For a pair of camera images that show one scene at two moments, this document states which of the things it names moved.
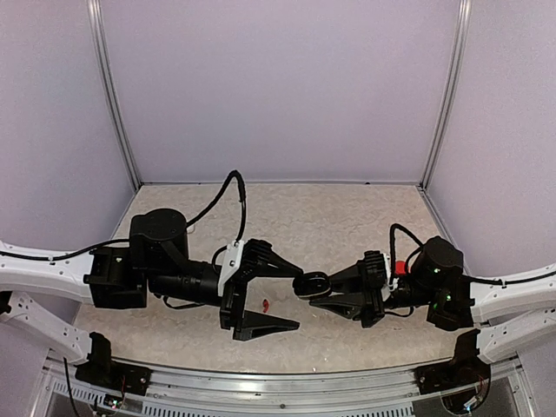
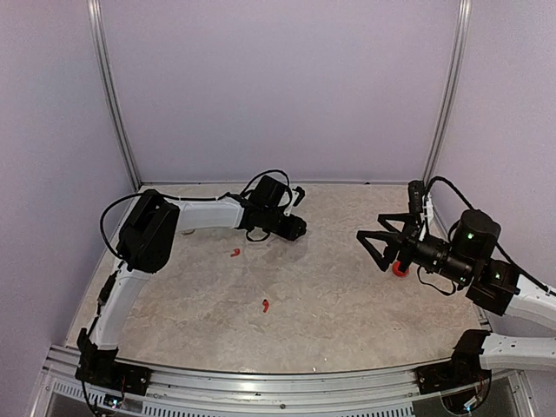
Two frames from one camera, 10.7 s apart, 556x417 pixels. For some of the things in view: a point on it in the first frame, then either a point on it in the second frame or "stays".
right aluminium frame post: x=464 y=24 stays
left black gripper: x=248 y=325 → x=291 y=231
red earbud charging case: x=400 y=267 stays
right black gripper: x=367 y=304 → x=409 y=239
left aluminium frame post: x=96 y=16 stays
